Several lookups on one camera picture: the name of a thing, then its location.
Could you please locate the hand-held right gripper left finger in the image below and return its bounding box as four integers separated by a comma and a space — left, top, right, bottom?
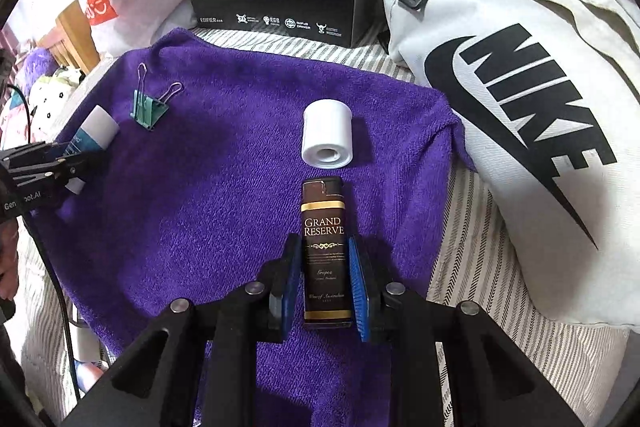
60, 234, 306, 427

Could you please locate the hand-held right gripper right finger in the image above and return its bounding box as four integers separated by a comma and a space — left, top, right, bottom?
347, 236, 586, 427

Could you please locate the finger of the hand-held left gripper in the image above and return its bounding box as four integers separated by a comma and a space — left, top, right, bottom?
0, 141, 83, 168
0, 154, 108, 198

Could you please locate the brown lighter with gold bands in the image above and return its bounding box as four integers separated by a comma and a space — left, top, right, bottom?
300, 177, 353, 330

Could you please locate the white and blue balm tube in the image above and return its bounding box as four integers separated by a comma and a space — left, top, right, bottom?
62, 105, 120, 195

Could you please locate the white dotted cloth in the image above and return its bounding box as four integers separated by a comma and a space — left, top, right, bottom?
27, 69, 85, 138

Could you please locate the purple plush toy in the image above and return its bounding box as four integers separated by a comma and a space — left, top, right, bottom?
17, 48, 57, 84

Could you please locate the green binder clip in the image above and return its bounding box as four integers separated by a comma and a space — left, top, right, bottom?
131, 63, 185, 128

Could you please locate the grey striped bedsheet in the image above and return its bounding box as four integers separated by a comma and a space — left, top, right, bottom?
10, 27, 633, 427

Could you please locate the purple towel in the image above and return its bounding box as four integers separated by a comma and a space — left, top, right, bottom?
50, 28, 473, 427

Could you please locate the white cylindrical jar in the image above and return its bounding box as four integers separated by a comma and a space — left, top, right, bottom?
301, 99, 355, 168

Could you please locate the black cable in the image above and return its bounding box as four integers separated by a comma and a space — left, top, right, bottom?
5, 82, 83, 403

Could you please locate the wooden frame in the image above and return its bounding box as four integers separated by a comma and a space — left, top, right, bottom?
40, 0, 101, 75

